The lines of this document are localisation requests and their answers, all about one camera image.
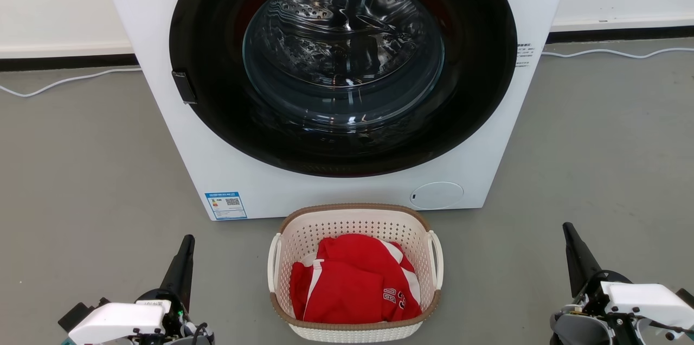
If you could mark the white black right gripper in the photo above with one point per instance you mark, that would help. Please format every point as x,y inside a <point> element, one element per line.
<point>645,301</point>

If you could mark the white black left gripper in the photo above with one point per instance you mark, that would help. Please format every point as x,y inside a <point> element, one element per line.
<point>116,320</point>

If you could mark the white perforated laundry basket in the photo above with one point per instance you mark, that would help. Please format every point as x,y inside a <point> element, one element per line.
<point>352,223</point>

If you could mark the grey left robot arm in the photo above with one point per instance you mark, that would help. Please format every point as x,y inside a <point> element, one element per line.
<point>199,337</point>

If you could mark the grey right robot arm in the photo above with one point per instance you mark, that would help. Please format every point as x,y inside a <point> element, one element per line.
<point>572,330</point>

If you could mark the blue energy label sticker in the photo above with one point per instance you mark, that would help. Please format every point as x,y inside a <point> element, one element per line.
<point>226,206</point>

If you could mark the round white filter cover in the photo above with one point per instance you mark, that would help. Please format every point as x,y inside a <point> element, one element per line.
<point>436,195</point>

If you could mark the red and white jersey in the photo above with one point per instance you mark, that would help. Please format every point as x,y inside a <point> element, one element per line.
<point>347,291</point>

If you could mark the round black washer door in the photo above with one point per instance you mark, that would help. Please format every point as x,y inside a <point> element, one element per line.
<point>217,90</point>

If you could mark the white front-load washing machine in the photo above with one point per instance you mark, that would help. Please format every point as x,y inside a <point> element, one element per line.
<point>352,193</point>

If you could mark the small printed text sticker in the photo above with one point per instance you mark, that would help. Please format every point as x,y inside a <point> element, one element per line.
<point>524,55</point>

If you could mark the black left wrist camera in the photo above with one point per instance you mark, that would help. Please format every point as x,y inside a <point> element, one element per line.
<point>78,315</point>

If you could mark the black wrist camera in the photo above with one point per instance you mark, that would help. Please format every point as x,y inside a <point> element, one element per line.
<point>78,315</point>
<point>686,297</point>

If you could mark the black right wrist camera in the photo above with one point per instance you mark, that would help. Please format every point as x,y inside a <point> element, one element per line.
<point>686,297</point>

